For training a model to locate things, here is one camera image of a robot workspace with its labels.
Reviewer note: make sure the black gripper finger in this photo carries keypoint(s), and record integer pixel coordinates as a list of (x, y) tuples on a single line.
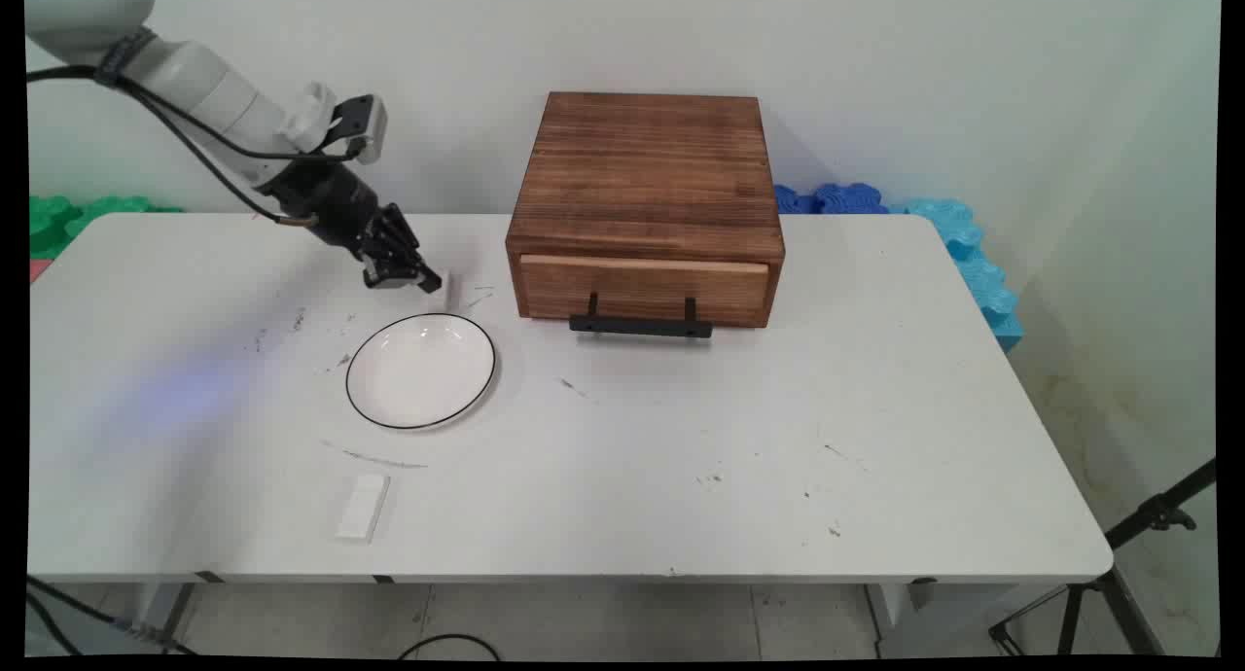
[(381, 274), (409, 243)]

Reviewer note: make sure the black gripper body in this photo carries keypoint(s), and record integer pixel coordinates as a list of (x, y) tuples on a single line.
[(326, 199)]

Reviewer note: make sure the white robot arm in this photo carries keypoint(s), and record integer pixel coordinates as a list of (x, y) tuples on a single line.
[(195, 80)]

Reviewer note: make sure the small white block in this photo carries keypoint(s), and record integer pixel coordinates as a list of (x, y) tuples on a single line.
[(453, 294)]

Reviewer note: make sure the white plate with black rim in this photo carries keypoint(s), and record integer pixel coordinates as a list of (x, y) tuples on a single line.
[(420, 371)]

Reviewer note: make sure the white rectangular block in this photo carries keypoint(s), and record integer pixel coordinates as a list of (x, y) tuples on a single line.
[(363, 508)]

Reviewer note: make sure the brown wooden drawer cabinet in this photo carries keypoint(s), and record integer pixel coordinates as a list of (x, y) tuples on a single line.
[(647, 170)]

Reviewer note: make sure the green foam mat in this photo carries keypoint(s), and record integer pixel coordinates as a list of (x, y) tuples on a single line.
[(73, 219)]

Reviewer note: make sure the pink foam mat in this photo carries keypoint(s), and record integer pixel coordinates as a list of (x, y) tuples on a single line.
[(37, 270)]

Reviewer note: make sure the grey table leg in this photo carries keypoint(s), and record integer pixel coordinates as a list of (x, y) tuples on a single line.
[(177, 608)]

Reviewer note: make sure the light blue foam mat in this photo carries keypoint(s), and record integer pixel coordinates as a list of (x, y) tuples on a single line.
[(978, 267)]

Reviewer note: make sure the white table leg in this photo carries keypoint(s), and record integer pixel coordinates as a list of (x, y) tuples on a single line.
[(895, 613)]

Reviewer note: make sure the black tripod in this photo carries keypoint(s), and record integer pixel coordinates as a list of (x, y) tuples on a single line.
[(1153, 515)]

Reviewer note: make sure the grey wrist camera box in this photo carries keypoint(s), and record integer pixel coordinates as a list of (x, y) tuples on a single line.
[(362, 126)]

